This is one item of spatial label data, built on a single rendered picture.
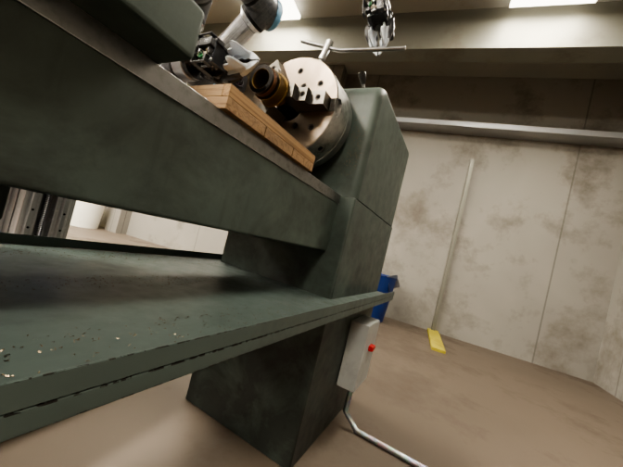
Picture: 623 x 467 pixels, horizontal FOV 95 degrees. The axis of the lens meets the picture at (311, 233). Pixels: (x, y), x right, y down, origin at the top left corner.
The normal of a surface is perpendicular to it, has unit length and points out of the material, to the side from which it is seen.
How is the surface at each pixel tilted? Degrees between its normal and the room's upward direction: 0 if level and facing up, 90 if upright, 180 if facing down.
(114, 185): 90
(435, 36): 90
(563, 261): 90
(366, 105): 90
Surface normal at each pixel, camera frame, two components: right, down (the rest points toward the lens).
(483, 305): -0.33, -0.11
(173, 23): 0.86, 0.20
